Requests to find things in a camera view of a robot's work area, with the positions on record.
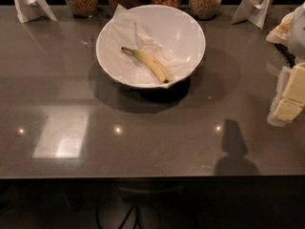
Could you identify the white folded card stand left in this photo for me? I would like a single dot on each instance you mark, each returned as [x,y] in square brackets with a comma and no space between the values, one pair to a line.
[28,10]

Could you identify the glass jar of pale grains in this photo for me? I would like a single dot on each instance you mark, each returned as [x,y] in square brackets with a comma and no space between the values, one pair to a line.
[204,9]

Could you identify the white folded card stand right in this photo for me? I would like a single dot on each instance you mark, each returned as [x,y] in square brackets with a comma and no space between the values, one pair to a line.
[254,11]

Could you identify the white ceramic bowl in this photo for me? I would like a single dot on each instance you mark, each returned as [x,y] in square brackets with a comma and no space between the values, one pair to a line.
[165,29]

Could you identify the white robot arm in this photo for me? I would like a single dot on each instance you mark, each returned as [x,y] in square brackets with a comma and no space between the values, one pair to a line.
[291,33]

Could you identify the white folded card stand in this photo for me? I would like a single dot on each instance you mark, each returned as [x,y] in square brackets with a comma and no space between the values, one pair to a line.
[28,10]
[254,11]

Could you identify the white paper napkin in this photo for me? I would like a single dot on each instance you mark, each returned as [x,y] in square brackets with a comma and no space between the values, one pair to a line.
[127,61]

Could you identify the yellow banana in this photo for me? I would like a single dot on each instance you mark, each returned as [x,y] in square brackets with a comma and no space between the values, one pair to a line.
[151,62]

